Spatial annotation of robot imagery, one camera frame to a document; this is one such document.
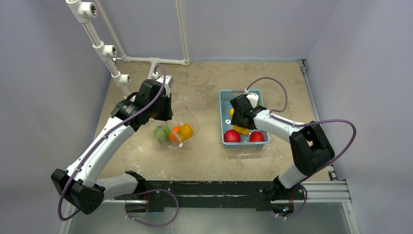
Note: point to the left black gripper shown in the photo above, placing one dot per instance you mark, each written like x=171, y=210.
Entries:
x=167, y=115

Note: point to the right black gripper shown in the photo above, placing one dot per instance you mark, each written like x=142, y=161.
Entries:
x=236, y=117

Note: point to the clear zip top bag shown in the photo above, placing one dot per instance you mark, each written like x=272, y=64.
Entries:
x=182, y=114

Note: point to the orange mango fruit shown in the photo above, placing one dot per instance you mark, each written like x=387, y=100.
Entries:
x=185, y=132

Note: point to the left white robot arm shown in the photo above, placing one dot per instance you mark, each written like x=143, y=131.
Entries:
x=79, y=184

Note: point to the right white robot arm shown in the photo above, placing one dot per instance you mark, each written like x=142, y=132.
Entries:
x=311, y=150

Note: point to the red apple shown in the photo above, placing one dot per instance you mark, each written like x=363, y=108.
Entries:
x=232, y=136

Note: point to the light blue plastic basket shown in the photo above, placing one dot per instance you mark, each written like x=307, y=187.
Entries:
x=224, y=99

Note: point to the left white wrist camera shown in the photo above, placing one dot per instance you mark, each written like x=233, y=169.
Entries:
x=167, y=81

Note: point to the white pipe frame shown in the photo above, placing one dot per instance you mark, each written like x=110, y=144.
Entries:
x=84, y=12

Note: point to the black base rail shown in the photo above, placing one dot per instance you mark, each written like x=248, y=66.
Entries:
x=158, y=195

